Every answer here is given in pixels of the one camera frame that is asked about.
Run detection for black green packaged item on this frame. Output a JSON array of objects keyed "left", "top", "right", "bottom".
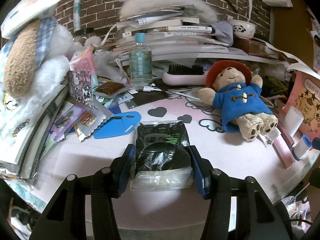
[{"left": 130, "top": 120, "right": 193, "bottom": 192}]

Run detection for pink bag pack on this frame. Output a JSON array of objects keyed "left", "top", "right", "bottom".
[{"left": 273, "top": 137, "right": 295, "bottom": 169}]

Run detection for pink rectangular bar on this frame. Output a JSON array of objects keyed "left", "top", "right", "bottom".
[{"left": 277, "top": 121, "right": 295, "bottom": 148}]

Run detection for Paddington bear plush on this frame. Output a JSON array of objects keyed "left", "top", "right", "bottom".
[{"left": 198, "top": 60, "right": 278, "bottom": 141}]

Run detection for white roll blue cap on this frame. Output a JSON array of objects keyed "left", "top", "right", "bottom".
[{"left": 292, "top": 135, "right": 312, "bottom": 161}]

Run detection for white paper cup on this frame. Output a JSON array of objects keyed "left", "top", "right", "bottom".
[{"left": 283, "top": 106, "right": 304, "bottom": 137}]

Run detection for pink cartoon box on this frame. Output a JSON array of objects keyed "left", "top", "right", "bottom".
[{"left": 283, "top": 70, "right": 319, "bottom": 141}]

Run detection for pink chiikawa desk mat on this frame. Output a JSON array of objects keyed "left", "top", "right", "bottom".
[{"left": 14, "top": 99, "right": 319, "bottom": 230}]

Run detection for blue luggage tag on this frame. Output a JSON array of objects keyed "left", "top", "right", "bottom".
[{"left": 93, "top": 111, "right": 142, "bottom": 139}]

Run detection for sticker card packets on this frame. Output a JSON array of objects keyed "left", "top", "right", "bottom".
[{"left": 49, "top": 70, "right": 113, "bottom": 142}]

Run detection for brown snack packet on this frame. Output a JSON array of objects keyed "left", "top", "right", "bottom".
[{"left": 95, "top": 82, "right": 126, "bottom": 96}]

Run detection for pink snack packet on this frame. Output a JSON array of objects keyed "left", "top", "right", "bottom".
[{"left": 70, "top": 48, "right": 98, "bottom": 88}]

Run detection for pink hair brush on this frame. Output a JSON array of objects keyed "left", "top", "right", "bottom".
[{"left": 162, "top": 64, "right": 208, "bottom": 86}]

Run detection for clear water bottle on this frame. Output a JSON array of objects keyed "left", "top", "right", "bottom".
[{"left": 129, "top": 33, "right": 153, "bottom": 85}]

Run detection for brown wooden box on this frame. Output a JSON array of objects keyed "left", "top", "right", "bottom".
[{"left": 233, "top": 37, "right": 279, "bottom": 60}]

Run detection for large white dog plush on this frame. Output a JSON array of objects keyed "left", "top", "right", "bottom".
[{"left": 0, "top": 0, "right": 74, "bottom": 140}]

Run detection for purple cloth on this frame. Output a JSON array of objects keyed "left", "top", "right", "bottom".
[{"left": 210, "top": 21, "right": 233, "bottom": 47}]

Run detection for stack of books and papers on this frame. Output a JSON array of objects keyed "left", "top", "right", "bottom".
[{"left": 113, "top": 4, "right": 277, "bottom": 64}]

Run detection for panda ceramic bowl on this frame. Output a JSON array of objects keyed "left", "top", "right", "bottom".
[{"left": 227, "top": 20, "right": 256, "bottom": 40}]

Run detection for teal wrapped pole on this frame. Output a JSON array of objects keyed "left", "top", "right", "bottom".
[{"left": 73, "top": 0, "right": 81, "bottom": 32}]

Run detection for grey fur piece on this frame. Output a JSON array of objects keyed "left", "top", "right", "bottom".
[{"left": 119, "top": 0, "right": 218, "bottom": 23}]

